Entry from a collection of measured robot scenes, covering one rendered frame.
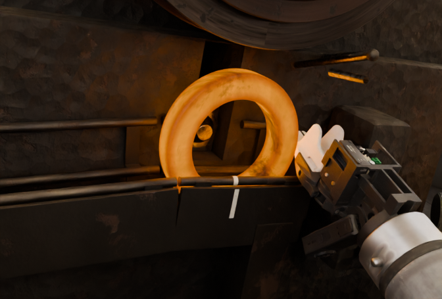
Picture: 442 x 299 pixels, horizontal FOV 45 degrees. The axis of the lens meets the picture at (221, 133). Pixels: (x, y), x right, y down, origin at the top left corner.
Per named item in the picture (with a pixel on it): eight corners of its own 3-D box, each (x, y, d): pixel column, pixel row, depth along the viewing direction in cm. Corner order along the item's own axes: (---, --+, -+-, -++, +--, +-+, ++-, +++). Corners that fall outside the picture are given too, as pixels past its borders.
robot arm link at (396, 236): (423, 290, 62) (360, 299, 57) (399, 257, 65) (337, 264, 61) (466, 236, 57) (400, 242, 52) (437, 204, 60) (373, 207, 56)
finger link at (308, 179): (318, 150, 73) (352, 194, 66) (313, 160, 74) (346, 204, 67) (290, 150, 70) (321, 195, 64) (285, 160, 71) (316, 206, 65)
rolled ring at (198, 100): (312, 80, 69) (298, 74, 72) (181, 68, 60) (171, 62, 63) (282, 209, 74) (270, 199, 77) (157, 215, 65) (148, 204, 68)
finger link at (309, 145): (312, 105, 74) (347, 147, 67) (296, 139, 77) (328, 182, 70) (294, 104, 72) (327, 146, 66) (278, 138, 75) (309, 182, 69)
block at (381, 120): (294, 239, 89) (328, 100, 82) (332, 236, 92) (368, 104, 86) (333, 275, 80) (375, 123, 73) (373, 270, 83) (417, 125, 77)
